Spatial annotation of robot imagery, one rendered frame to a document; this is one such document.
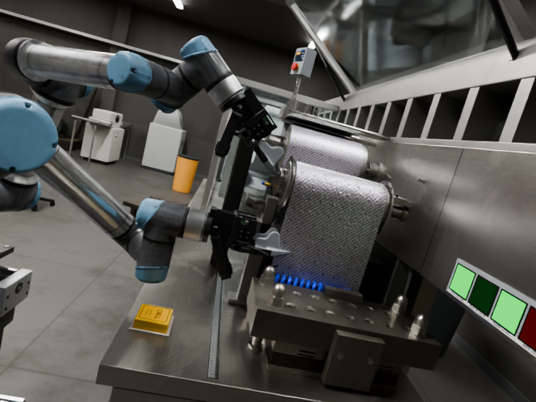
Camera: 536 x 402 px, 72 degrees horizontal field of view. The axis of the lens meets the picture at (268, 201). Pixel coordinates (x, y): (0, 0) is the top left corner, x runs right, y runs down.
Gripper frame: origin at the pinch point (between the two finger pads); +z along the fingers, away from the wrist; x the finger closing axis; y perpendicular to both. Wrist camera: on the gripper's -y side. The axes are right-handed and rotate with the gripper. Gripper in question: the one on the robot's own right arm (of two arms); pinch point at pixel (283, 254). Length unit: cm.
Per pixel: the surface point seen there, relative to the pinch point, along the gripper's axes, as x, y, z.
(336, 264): -0.3, 0.4, 13.7
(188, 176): 603, -76, -75
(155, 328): -13.4, -17.9, -24.9
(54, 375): 83, -109, -73
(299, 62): 59, 57, -1
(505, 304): -35.0, 10.4, 29.3
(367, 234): -0.3, 9.8, 19.1
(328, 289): -6.3, -4.3, 11.4
